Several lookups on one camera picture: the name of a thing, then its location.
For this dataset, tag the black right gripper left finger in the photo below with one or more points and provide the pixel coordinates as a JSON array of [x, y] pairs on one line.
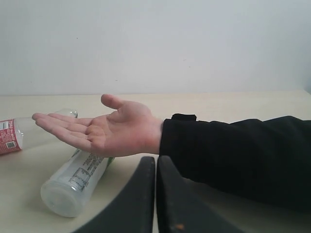
[[132, 210]]

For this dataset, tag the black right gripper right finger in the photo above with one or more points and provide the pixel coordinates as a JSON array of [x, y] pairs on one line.
[[179, 210]]

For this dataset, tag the clear cola bottle red label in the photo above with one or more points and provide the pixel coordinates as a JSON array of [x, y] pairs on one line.
[[22, 133]]

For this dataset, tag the black sleeved forearm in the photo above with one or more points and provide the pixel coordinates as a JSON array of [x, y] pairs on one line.
[[264, 161]]

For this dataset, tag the frosted bottle green round label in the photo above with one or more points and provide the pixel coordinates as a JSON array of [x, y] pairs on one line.
[[69, 189]]

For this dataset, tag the person's open bare hand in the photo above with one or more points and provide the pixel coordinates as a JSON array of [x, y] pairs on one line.
[[130, 129]]

